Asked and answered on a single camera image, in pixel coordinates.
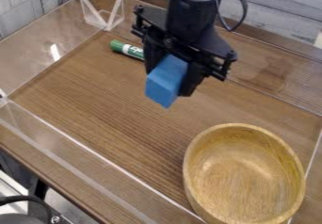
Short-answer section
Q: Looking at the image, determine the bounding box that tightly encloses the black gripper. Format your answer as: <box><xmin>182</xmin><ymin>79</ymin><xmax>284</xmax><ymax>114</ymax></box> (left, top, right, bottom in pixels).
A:
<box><xmin>132</xmin><ymin>5</ymin><xmax>238</xmax><ymax>97</ymax></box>

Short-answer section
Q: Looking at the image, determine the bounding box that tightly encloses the blue rectangular block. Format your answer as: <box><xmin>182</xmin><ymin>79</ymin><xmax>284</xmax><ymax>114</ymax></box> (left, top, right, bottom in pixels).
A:
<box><xmin>145</xmin><ymin>55</ymin><xmax>188</xmax><ymax>108</ymax></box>

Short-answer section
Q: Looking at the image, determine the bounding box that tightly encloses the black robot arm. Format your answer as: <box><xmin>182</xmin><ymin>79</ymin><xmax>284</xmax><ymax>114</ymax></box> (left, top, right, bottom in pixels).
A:
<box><xmin>133</xmin><ymin>0</ymin><xmax>248</xmax><ymax>97</ymax></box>

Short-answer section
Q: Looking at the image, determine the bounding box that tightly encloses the brown wooden bowl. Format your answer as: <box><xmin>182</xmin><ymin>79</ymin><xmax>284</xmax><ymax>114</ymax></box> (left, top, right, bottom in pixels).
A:
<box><xmin>184</xmin><ymin>123</ymin><xmax>307</xmax><ymax>224</ymax></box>

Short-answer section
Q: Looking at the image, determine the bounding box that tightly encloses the green white marker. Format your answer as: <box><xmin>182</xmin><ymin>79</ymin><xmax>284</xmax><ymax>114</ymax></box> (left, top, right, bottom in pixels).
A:
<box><xmin>110</xmin><ymin>40</ymin><xmax>145</xmax><ymax>60</ymax></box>

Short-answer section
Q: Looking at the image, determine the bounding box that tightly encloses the black table leg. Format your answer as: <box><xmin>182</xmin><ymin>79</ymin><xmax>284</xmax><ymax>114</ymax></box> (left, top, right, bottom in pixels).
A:
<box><xmin>34</xmin><ymin>179</ymin><xmax>50</xmax><ymax>200</ymax></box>

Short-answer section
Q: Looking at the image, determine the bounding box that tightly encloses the clear acrylic tray wall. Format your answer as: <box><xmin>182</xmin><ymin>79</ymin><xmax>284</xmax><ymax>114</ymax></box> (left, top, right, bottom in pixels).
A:
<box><xmin>0</xmin><ymin>0</ymin><xmax>322</xmax><ymax>224</ymax></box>

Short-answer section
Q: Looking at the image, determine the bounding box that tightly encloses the black cable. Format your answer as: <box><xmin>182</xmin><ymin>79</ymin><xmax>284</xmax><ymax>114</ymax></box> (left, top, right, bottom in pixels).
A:
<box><xmin>0</xmin><ymin>195</ymin><xmax>53</xmax><ymax>224</ymax></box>

